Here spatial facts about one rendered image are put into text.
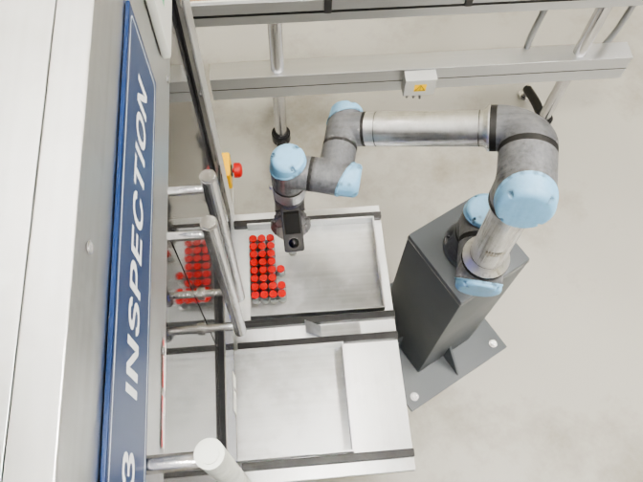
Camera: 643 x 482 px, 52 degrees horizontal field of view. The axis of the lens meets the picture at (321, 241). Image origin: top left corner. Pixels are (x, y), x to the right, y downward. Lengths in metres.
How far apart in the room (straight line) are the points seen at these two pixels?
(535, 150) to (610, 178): 1.88
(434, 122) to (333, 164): 0.23
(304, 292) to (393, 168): 1.33
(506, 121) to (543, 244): 1.58
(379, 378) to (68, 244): 1.28
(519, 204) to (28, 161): 0.98
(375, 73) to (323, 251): 0.97
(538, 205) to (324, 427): 0.73
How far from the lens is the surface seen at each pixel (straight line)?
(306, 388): 1.64
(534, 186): 1.28
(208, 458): 0.56
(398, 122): 1.41
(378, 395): 1.65
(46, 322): 0.43
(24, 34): 0.56
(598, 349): 2.82
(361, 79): 2.55
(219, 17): 2.24
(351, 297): 1.71
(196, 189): 0.79
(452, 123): 1.40
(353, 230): 1.79
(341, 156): 1.39
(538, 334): 2.76
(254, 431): 1.63
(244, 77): 2.50
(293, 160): 1.36
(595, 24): 2.65
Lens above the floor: 2.48
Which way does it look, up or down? 65 degrees down
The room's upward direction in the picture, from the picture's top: 3 degrees clockwise
